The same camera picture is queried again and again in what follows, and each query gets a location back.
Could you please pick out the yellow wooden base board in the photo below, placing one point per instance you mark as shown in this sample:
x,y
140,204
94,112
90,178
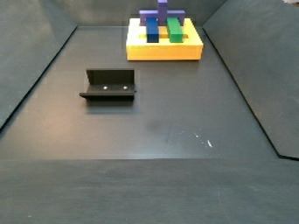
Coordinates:
x,y
165,50

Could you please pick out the green rectangular bar block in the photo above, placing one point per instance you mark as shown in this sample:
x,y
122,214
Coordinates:
x,y
176,30

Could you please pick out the blue rectangular bar block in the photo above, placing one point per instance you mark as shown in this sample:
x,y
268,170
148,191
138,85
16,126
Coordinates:
x,y
153,30

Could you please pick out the purple cross-shaped block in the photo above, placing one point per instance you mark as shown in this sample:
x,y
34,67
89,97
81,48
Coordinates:
x,y
162,13

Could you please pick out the black angled bracket holder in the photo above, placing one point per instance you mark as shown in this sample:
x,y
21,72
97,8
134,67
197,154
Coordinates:
x,y
110,83

